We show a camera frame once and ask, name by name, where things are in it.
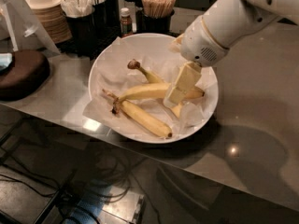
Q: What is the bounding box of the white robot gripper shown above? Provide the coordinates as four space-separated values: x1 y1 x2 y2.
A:
164 16 229 107

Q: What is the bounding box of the clear acrylic sign stand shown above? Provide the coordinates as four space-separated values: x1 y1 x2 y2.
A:
0 0 60 54

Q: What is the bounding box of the white round bowl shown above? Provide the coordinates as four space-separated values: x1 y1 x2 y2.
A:
88 32 220 145

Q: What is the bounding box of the dark brown round cushion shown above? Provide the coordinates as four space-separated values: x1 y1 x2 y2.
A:
0 49 50 101

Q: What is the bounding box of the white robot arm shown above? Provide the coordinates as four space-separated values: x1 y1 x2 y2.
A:
164 0 299 107

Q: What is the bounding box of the black tall cup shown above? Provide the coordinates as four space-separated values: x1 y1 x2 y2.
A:
93 0 119 35

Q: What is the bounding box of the black cup of wrapped cutlery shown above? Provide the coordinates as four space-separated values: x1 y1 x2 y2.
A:
61 0 97 58

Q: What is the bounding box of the yellow banana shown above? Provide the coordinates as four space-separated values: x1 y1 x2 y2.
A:
127 59 183 119
103 90 173 138
118 83 205 102

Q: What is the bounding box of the small brown sauce bottle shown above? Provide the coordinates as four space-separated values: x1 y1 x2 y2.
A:
121 7 133 36

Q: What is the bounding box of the stack of paper bowls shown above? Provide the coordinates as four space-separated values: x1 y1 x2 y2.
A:
25 0 72 44

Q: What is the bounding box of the black cup of wooden sticks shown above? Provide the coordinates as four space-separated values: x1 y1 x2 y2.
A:
141 0 177 34

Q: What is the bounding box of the white paper liner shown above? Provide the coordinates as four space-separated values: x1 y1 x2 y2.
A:
82 35 216 136

